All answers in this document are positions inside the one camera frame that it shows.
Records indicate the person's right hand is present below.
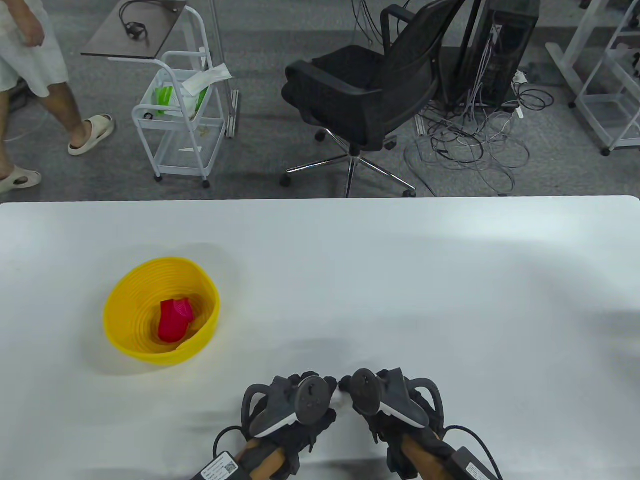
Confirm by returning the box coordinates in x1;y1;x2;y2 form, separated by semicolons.
339;376;445;453

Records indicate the person's left hand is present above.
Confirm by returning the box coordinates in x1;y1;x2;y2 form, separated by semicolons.
245;371;338;453

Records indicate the person's right forearm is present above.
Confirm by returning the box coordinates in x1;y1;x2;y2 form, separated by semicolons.
400;435;458;480

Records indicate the person's left forearm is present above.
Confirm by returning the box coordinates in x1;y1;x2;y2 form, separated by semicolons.
240;437;288;480

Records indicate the black right glove sensor module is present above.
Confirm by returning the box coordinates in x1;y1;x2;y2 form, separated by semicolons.
387;442;416;478

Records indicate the black glove sensor module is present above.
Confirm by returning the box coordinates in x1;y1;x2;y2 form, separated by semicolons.
387;442;416;478
272;447;301;480

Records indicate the black left glove sensor module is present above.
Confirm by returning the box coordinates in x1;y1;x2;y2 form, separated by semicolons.
272;447;301;480

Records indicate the grey white left hand controller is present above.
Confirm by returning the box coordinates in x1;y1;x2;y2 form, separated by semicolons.
241;376;335;438

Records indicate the grey white hand controller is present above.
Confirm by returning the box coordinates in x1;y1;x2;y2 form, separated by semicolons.
241;376;335;438
349;368;445;428

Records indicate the grey white right hand controller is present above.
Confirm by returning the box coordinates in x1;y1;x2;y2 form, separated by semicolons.
349;368;445;428

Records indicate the black labelled left wrist box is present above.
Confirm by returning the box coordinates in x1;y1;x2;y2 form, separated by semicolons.
192;451;251;480

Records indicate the black right wrist box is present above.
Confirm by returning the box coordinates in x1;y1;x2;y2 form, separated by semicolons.
450;446;503;480

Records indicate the yellow woven basket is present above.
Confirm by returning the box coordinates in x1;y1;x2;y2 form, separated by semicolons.
103;257;221;367

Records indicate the white wheeled cart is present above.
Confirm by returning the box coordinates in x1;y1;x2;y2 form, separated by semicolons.
131;5;227;189

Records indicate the black office chair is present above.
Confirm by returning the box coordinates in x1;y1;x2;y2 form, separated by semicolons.
280;0;468;198

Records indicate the green packet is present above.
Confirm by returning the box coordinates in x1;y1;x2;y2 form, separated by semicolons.
152;86;176;117

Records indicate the beige sandal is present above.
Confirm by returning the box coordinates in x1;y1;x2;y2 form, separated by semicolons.
0;166;42;195
68;114;116;157

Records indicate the white paper sheet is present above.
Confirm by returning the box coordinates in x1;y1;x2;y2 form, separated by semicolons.
181;64;233;96

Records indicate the white power strip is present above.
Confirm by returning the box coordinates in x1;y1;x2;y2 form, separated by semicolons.
511;70;530;121

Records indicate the white metal rack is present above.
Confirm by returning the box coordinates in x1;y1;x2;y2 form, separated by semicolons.
570;0;640;157

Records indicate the black computer tower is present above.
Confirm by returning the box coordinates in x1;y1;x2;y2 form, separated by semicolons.
457;0;542;108

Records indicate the dark brown side table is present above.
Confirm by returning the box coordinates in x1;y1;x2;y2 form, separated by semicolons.
81;0;188;61

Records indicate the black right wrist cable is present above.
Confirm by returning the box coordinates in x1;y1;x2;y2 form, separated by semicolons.
442;425;503;480

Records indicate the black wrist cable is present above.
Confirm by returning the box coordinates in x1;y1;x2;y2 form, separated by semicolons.
442;425;503;480
214;426;248;453

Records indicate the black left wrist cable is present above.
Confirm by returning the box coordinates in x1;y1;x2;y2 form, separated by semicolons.
214;426;248;453

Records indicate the tangle of floor cables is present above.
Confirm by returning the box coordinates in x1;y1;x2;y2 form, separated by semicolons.
404;75;555;197

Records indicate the white desk leg frame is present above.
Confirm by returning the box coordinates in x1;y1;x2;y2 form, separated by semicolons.
545;0;621;96

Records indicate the black coiled cable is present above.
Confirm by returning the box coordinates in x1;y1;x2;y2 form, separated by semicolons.
119;0;151;42

